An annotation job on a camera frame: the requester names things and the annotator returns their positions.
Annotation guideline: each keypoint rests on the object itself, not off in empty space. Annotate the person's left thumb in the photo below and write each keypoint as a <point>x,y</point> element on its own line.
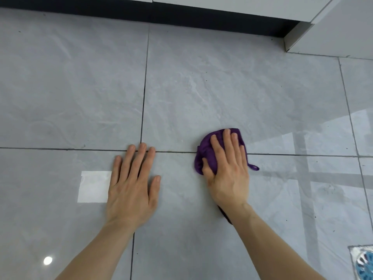
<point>154,191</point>

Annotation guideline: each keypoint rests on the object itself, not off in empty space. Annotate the person's left middle finger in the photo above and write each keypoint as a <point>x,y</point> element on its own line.
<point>137,161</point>

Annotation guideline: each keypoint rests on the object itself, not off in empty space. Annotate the person's right little finger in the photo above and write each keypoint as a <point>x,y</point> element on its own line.
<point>244,158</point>

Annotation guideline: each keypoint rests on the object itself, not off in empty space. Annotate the person's left little finger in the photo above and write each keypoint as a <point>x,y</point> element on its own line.
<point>115,170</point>

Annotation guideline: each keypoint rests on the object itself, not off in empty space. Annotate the person's right thumb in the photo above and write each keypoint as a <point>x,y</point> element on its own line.
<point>207,170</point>

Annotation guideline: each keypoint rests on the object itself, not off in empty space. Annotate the purple cleaning cloth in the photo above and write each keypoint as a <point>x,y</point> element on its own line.
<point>207,148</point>

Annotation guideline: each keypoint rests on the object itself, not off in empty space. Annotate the person's right hand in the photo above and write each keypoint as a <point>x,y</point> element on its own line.
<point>230,183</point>

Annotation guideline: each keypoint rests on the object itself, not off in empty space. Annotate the white cabinet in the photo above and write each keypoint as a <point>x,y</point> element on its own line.
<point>262,14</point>

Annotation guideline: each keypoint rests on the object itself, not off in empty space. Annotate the person's right forearm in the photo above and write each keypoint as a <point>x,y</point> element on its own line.
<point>271,247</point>

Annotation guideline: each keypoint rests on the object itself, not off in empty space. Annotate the metal floor drain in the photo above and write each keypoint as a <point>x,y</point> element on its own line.
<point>362,263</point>

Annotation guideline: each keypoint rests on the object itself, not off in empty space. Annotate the black cabinet plinth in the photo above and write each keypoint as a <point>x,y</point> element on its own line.
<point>145,17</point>

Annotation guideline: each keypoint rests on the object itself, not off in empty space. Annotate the person's left hand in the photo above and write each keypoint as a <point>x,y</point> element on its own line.
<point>128,198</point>

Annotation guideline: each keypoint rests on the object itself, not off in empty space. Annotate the person's left forearm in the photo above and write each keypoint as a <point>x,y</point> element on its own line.
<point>99,253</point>

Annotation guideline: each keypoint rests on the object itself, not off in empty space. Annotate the person's right middle finger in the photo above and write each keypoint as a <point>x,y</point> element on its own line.
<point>230,148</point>

